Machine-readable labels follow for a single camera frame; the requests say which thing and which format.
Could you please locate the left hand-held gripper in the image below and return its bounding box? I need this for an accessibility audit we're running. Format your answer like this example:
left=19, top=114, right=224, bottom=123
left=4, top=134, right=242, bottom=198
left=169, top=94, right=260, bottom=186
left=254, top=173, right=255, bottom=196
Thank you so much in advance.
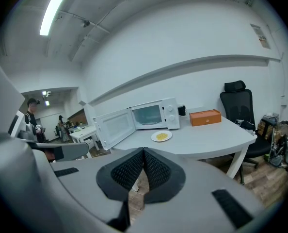
left=0, top=52, right=118, bottom=233

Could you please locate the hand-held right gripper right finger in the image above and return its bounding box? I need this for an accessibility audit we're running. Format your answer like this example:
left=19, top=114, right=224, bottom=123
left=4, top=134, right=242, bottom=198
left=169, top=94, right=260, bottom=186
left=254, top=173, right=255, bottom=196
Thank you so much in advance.
left=131, top=147, right=270, bottom=233

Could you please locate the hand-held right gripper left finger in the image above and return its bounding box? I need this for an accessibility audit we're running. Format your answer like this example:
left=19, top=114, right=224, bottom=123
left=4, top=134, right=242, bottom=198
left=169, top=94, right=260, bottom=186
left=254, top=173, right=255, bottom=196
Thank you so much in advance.
left=34, top=147, right=144, bottom=224

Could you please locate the white plate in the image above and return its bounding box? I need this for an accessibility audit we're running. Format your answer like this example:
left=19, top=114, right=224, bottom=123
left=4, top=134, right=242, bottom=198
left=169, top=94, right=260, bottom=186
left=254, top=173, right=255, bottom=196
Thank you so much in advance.
left=151, top=130, right=173, bottom=142

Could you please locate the white microwave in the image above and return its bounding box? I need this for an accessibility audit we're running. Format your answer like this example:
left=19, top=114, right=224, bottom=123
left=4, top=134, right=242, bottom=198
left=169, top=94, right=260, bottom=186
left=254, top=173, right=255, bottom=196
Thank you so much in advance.
left=93, top=97, right=180, bottom=151

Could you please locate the small white table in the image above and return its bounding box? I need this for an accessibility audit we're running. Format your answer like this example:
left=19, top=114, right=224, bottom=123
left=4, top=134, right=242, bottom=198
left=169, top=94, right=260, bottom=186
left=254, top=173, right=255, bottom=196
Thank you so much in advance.
left=69, top=125, right=100, bottom=158

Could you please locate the orange box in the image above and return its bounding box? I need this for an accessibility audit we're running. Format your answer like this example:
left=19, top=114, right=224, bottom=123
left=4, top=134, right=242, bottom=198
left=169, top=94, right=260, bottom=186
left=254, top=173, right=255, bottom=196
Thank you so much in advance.
left=189, top=109, right=222, bottom=127

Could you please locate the pile of clothes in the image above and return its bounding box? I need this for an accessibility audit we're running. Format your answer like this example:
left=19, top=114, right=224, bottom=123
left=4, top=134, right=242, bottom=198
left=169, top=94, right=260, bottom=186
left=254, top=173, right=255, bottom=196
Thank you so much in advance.
left=235, top=119, right=257, bottom=135

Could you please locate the black and white backpack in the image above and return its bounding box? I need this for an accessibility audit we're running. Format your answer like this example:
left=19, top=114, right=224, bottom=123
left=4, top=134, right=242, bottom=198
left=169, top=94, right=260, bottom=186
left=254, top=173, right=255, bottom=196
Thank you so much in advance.
left=270, top=133, right=288, bottom=167

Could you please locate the pile of cardboard boxes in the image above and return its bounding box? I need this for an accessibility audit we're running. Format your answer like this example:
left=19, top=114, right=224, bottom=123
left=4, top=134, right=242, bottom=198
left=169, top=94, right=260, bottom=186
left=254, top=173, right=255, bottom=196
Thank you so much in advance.
left=259, top=115, right=280, bottom=138

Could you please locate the black office chair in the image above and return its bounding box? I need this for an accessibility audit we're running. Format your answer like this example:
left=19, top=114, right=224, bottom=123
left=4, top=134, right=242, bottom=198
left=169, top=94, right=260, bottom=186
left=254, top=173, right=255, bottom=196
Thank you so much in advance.
left=220, top=80, right=272, bottom=185

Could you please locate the ceiling light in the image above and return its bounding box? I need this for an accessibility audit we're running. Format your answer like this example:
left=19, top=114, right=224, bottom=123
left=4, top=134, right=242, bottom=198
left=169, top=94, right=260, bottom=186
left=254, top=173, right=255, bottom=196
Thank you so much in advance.
left=39, top=0, right=76, bottom=36

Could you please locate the wall poster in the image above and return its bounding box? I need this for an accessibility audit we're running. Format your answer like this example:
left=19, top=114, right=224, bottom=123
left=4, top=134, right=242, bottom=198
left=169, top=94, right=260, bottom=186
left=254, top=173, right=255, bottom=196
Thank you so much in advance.
left=250, top=23, right=271, bottom=50

